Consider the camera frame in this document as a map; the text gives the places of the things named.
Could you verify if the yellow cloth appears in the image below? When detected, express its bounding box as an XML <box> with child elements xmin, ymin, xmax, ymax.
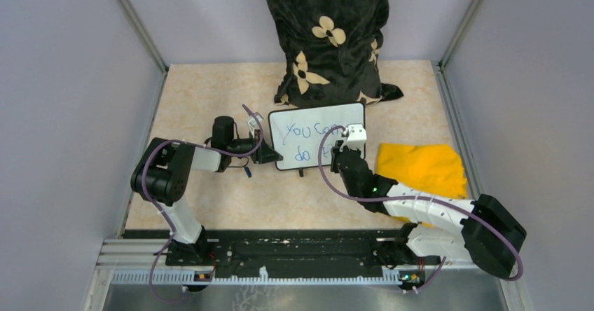
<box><xmin>375</xmin><ymin>143</ymin><xmax>468</xmax><ymax>199</ymax></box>

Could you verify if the white toothed cable rail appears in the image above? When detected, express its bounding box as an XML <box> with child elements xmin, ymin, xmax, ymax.
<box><xmin>111</xmin><ymin>267</ymin><xmax>403</xmax><ymax>286</ymax></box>

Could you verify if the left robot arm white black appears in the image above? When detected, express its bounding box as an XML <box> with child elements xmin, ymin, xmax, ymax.
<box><xmin>130</xmin><ymin>114</ymin><xmax>283</xmax><ymax>265</ymax></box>

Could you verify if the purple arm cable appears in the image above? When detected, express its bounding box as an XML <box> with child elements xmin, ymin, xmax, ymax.
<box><xmin>317</xmin><ymin>125</ymin><xmax>525</xmax><ymax>294</ymax></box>
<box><xmin>140</xmin><ymin>104</ymin><xmax>265</xmax><ymax>306</ymax></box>

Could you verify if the aluminium frame post left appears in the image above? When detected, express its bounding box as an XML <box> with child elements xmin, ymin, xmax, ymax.
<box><xmin>116</xmin><ymin>0</ymin><xmax>169</xmax><ymax>74</ymax></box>

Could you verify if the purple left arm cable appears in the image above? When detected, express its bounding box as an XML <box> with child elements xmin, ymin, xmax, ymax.
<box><xmin>140</xmin><ymin>104</ymin><xmax>265</xmax><ymax>306</ymax></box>

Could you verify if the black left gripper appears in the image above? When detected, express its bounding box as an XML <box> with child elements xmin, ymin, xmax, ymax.
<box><xmin>228</xmin><ymin>128</ymin><xmax>283</xmax><ymax>164</ymax></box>

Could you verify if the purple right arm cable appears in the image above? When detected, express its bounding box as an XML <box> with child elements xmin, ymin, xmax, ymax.
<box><xmin>317</xmin><ymin>125</ymin><xmax>525</xmax><ymax>294</ymax></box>

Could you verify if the white whiteboard black frame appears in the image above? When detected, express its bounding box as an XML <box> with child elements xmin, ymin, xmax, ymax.
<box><xmin>268</xmin><ymin>103</ymin><xmax>365</xmax><ymax>171</ymax></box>

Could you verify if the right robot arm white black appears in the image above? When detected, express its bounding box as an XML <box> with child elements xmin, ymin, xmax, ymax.
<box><xmin>331</xmin><ymin>140</ymin><xmax>527</xmax><ymax>279</ymax></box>

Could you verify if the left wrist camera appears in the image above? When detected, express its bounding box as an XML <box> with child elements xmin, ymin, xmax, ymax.
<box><xmin>247</xmin><ymin>112</ymin><xmax>263</xmax><ymax>139</ymax></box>

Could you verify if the blue marker cap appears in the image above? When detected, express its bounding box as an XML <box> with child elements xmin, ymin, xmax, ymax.
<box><xmin>243</xmin><ymin>166</ymin><xmax>252</xmax><ymax>178</ymax></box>

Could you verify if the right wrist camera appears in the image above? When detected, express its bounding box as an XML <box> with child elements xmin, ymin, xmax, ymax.
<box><xmin>341</xmin><ymin>123</ymin><xmax>367</xmax><ymax>152</ymax></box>

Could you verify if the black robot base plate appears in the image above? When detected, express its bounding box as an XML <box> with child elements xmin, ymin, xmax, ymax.
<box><xmin>123</xmin><ymin>228</ymin><xmax>442</xmax><ymax>279</ymax></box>

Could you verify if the black floral pillow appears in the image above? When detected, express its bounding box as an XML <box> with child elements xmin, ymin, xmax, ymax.
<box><xmin>266</xmin><ymin>0</ymin><xmax>403</xmax><ymax>108</ymax></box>

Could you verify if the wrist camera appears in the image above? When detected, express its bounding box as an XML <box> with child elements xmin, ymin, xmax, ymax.
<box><xmin>247</xmin><ymin>112</ymin><xmax>263</xmax><ymax>139</ymax></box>
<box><xmin>341</xmin><ymin>123</ymin><xmax>367</xmax><ymax>152</ymax></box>

